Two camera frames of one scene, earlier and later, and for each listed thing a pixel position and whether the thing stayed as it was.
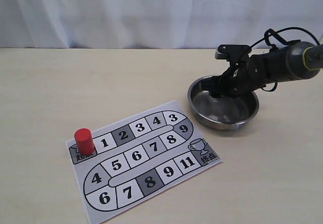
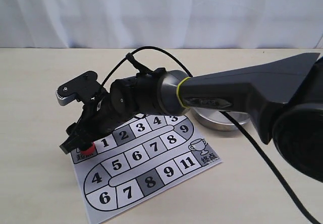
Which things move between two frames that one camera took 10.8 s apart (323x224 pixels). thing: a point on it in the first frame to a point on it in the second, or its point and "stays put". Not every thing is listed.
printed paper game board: x=138 y=159 stays put
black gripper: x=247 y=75 to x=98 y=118
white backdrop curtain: x=154 y=15 stays put
